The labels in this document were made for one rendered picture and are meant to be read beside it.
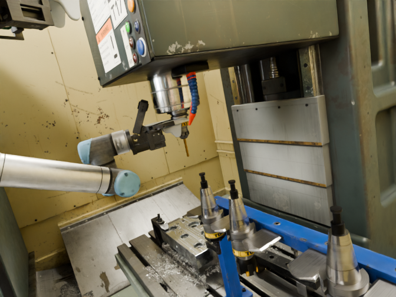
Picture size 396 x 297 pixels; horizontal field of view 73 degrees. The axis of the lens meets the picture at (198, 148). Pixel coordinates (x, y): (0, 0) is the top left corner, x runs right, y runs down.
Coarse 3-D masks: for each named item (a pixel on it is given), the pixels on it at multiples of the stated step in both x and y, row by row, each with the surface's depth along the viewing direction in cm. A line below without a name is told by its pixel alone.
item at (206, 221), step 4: (200, 212) 67; (220, 212) 65; (200, 216) 66; (212, 216) 64; (216, 216) 64; (220, 216) 64; (224, 216) 67; (200, 220) 67; (204, 220) 64; (208, 220) 63; (212, 220) 63; (216, 220) 64; (200, 224) 66; (204, 224) 65; (208, 224) 64; (208, 228) 64
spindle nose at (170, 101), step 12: (168, 72) 82; (156, 84) 84; (168, 84) 83; (180, 84) 84; (156, 96) 86; (168, 96) 84; (180, 96) 84; (156, 108) 88; (168, 108) 85; (180, 108) 85
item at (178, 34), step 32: (160, 0) 52; (192, 0) 56; (224, 0) 60; (256, 0) 66; (288, 0) 71; (320, 0) 78; (160, 32) 53; (192, 32) 57; (224, 32) 61; (256, 32) 66; (288, 32) 72; (320, 32) 79; (96, 64) 86; (128, 64) 63; (160, 64) 61; (224, 64) 97
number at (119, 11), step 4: (116, 0) 59; (120, 0) 57; (116, 4) 59; (120, 4) 57; (116, 8) 60; (120, 8) 58; (116, 12) 61; (120, 12) 59; (124, 12) 57; (120, 16) 59
